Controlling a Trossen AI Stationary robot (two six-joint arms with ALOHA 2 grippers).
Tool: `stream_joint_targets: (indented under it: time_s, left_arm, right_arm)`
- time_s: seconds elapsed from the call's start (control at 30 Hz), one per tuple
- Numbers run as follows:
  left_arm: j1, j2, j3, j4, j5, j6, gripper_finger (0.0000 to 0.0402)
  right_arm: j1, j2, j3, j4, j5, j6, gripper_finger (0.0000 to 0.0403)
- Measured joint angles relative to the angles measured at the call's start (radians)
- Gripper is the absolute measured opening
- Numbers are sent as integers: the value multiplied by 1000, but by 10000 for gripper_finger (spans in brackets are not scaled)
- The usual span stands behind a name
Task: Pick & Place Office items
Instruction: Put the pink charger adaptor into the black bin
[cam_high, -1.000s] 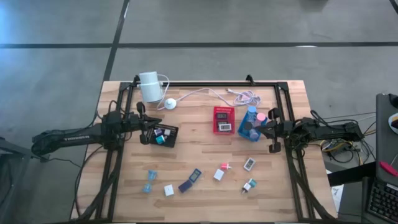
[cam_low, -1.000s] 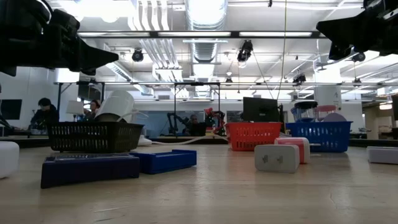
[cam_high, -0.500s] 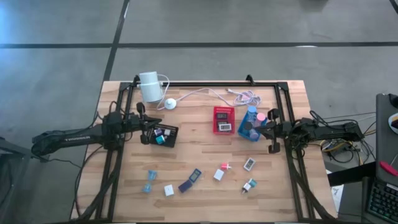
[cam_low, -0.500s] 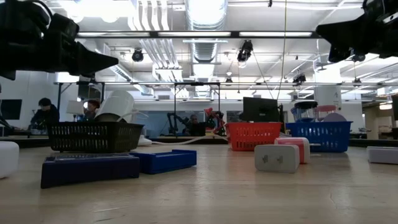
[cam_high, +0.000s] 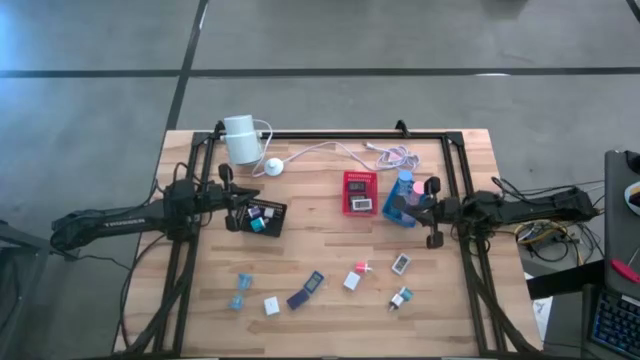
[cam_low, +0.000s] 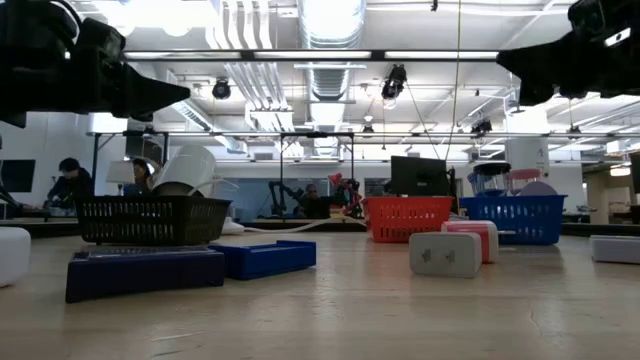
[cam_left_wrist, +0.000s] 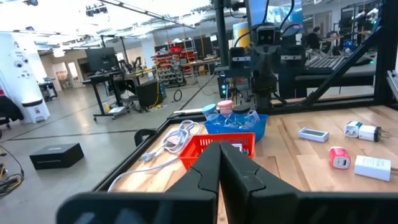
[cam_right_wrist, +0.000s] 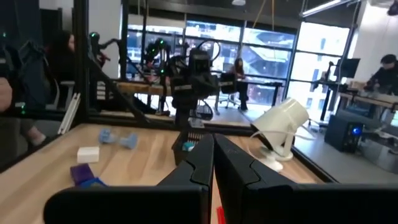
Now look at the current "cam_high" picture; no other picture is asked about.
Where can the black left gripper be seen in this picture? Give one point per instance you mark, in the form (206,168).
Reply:
(222,197)

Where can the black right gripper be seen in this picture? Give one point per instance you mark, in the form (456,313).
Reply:
(447,211)

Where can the purple hourglass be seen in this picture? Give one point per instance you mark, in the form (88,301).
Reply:
(411,197)

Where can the purple plug charger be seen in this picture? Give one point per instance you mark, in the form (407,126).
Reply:
(254,211)

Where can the pink hourglass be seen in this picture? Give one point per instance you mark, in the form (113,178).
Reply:
(419,187)

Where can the black capped blue hourglass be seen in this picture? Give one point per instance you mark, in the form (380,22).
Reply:
(398,202)

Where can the small white plug charger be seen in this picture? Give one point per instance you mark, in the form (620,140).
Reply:
(268,212)

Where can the blue plastic basket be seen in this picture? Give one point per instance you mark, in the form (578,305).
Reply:
(395,217)

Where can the teal and white charger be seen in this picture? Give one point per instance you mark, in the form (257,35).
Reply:
(257,224)

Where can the black plastic basket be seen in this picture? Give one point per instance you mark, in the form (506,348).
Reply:
(277,225)

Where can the white digital thermometer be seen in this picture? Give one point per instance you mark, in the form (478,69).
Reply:
(362,204)
(401,263)

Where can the dark blue digital thermometer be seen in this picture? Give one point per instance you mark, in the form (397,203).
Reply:
(298,299)
(356,186)

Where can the pink plug charger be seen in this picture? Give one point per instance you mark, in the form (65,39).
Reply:
(362,268)

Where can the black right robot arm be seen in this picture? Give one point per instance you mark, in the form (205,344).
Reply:
(540,207)

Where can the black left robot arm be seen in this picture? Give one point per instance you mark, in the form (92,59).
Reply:
(120,222)

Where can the white cylindrical lamp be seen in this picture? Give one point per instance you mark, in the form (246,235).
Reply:
(242,142)

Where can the red plastic basket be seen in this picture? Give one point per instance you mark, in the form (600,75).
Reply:
(350,172)

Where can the teal plug charger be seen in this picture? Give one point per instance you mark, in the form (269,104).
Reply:
(406,294)

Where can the white grey plug charger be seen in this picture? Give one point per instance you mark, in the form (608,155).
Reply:
(396,301)

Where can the white cube charger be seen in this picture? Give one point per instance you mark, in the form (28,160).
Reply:
(351,281)
(271,306)

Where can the printed paper sheet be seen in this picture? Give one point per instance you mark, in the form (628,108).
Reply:
(542,312)

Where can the black flat panel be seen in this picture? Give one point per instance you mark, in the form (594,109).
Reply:
(565,280)

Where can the white and yellow object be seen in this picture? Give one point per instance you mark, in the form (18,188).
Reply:
(634,197)

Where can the black keyboard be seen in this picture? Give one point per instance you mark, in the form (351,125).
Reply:
(617,325)

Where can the black aluminium table frame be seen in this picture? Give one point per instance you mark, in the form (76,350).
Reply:
(350,135)

